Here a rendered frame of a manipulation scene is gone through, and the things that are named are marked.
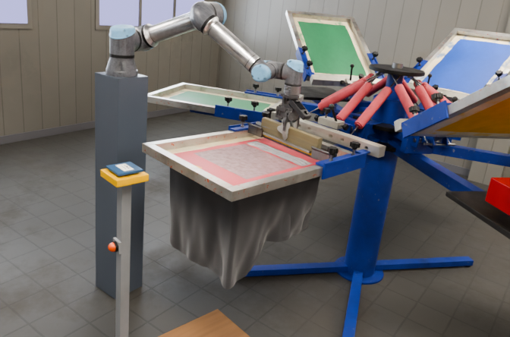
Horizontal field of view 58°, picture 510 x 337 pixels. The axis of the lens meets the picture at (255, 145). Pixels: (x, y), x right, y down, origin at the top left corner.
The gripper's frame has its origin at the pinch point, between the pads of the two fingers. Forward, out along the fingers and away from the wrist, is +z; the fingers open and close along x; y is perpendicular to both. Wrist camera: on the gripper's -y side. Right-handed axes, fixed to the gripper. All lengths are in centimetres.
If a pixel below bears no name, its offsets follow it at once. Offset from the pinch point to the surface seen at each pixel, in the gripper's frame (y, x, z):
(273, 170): -15.5, 25.3, 6.1
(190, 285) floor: 48, 14, 102
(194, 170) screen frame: -7, 59, 3
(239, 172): -10.6, 39.5, 6.2
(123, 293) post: 9, 78, 58
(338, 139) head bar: -12.1, -22.0, 0.0
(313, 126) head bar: 4.3, -22.0, -1.9
